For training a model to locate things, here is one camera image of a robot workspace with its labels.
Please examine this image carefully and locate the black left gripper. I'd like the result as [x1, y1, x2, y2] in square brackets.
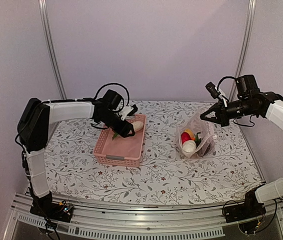
[99, 111, 136, 138]

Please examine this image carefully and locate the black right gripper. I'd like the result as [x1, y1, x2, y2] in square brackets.
[201, 97, 257, 127]

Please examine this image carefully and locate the white toy vegetable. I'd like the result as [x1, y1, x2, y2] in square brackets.
[182, 140, 197, 158]
[131, 121, 144, 133]

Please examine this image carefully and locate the pink perforated plastic basket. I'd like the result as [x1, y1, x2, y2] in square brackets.
[93, 126, 146, 168]

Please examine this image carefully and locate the clear zip top bag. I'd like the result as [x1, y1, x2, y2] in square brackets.
[175, 107, 217, 159]

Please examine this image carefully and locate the yellow toy fruit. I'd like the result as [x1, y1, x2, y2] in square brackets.
[184, 128, 195, 138]

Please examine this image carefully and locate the red toy fruit front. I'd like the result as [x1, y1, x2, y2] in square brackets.
[180, 131, 192, 145]

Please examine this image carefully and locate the dark purple toy fruit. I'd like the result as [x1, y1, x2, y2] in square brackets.
[197, 141, 215, 157]

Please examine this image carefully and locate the white toy vegetable front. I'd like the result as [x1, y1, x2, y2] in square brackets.
[182, 140, 197, 158]

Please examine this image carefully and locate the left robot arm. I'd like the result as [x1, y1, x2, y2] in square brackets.
[14, 89, 138, 217]

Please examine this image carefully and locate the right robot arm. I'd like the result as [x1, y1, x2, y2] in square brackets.
[200, 74, 283, 218]

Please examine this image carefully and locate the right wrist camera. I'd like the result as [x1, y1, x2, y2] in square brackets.
[205, 82, 229, 107]

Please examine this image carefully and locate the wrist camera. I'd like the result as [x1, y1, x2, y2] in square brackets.
[205, 82, 229, 107]
[118, 104, 138, 121]

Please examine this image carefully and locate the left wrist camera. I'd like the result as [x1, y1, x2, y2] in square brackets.
[118, 104, 138, 121]

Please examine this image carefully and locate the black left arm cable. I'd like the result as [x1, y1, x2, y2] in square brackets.
[93, 83, 130, 111]

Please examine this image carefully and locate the aluminium front rail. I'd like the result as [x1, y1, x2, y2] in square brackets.
[3, 193, 283, 240]

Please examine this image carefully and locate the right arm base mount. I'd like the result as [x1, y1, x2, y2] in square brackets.
[222, 200, 266, 223]

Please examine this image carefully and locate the right aluminium frame post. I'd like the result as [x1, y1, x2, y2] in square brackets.
[227, 0, 257, 101]

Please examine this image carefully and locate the aluminium frame post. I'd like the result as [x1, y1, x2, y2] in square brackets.
[227, 0, 257, 101]
[38, 0, 67, 100]

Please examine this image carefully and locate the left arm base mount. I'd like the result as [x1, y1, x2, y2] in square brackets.
[30, 198, 74, 223]

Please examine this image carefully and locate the left aluminium frame post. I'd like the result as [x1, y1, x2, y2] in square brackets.
[38, 0, 67, 100]

